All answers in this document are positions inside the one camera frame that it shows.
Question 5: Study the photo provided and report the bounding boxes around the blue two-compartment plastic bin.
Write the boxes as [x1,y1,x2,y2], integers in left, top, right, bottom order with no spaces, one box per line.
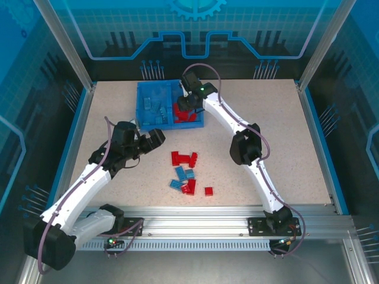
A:
[136,78,205,131]

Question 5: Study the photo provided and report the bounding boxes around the blue table edge strip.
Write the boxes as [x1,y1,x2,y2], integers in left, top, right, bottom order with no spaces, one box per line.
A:
[304,87,349,216]
[43,88,90,216]

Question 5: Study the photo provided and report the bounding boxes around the small LED circuit board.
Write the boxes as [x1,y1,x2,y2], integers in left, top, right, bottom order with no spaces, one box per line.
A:
[106,235,125,249]
[271,237,298,249]

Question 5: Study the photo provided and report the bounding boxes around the aluminium side rail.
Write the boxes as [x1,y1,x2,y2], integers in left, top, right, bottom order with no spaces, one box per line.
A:
[297,84,340,215]
[55,82,97,216]

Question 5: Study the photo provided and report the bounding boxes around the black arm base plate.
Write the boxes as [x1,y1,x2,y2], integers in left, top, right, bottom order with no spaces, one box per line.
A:
[248,217,300,237]
[118,217,145,237]

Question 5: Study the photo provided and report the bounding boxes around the purple camera cable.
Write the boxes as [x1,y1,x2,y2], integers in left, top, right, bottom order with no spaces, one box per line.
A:
[37,116,146,276]
[182,63,306,259]

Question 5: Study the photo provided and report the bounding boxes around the aluminium front rail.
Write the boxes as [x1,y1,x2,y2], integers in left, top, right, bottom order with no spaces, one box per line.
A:
[37,205,355,241]

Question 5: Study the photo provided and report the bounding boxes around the grey slotted cable duct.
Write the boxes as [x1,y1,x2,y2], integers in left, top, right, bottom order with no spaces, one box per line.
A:
[73,238,272,252]

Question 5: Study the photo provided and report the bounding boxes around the aluminium frame post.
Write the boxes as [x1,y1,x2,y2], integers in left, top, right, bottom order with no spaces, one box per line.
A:
[297,0,358,92]
[33,0,97,92]

